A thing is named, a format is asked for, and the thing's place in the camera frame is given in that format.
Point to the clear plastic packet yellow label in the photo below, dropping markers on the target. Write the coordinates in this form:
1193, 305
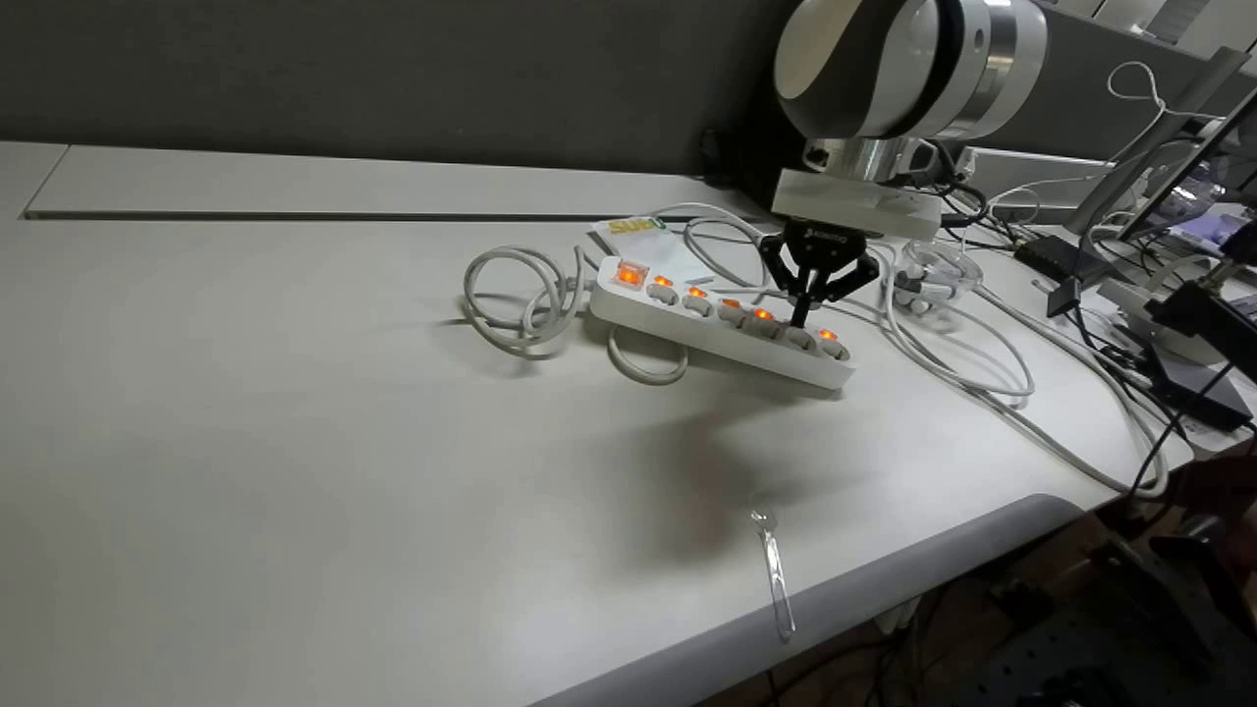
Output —
631, 233

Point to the grey partition screen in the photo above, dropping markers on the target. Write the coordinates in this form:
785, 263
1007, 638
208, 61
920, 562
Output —
395, 65

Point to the black power adapter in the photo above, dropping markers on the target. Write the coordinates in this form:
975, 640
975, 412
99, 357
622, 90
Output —
1204, 326

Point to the small orange rocker switch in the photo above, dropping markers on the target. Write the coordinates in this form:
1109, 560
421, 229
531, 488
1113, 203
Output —
762, 314
660, 285
827, 334
696, 297

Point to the clear plastic clip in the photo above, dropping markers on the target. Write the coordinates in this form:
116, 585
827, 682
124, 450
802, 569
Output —
771, 569

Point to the white multi-socket power strip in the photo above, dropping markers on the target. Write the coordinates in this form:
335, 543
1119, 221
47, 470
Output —
711, 334

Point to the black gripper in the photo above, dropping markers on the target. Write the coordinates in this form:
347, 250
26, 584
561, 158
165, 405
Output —
818, 242

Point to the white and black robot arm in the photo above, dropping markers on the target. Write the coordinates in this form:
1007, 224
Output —
906, 65

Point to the large orange lit master switch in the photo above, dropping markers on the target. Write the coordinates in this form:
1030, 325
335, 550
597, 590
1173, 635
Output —
631, 276

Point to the white wrist mounting plate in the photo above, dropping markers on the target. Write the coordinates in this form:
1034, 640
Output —
857, 207

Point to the clear plastic holder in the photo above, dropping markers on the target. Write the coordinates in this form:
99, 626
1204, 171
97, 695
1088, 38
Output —
936, 272

